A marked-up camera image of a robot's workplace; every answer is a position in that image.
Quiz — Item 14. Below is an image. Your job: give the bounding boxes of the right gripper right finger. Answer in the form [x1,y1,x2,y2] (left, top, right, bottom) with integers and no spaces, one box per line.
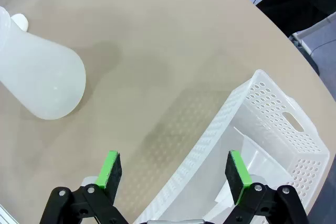
[224,150,309,224]

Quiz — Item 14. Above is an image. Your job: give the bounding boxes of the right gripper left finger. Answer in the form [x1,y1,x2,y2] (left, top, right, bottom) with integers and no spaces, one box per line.
[39,150,127,224]

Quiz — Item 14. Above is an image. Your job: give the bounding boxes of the clear plastic handled beaker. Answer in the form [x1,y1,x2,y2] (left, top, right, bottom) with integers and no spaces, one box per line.
[217,126,293,209]

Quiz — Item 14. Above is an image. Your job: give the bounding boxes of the white perforated basket with label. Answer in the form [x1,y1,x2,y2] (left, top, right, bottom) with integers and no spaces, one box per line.
[133,69,331,224]

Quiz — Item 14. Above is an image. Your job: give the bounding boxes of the translucent white conical flask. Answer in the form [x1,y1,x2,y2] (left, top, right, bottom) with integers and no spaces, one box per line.
[0,6,87,121]

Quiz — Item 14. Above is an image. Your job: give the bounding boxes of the white round flask cap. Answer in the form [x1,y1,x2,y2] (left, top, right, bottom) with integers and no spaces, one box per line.
[10,13,29,32]

